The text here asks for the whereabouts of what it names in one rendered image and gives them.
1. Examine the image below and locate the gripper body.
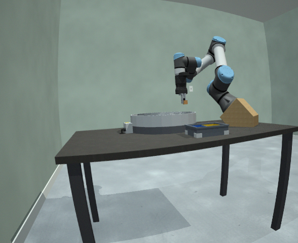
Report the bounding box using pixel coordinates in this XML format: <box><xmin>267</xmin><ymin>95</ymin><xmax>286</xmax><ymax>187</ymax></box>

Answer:
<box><xmin>174</xmin><ymin>68</ymin><xmax>189</xmax><ymax>94</ymax></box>

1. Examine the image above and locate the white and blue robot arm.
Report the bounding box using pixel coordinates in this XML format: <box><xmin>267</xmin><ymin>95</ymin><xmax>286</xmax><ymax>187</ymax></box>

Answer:
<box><xmin>174</xmin><ymin>36</ymin><xmax>237</xmax><ymax>113</ymax></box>

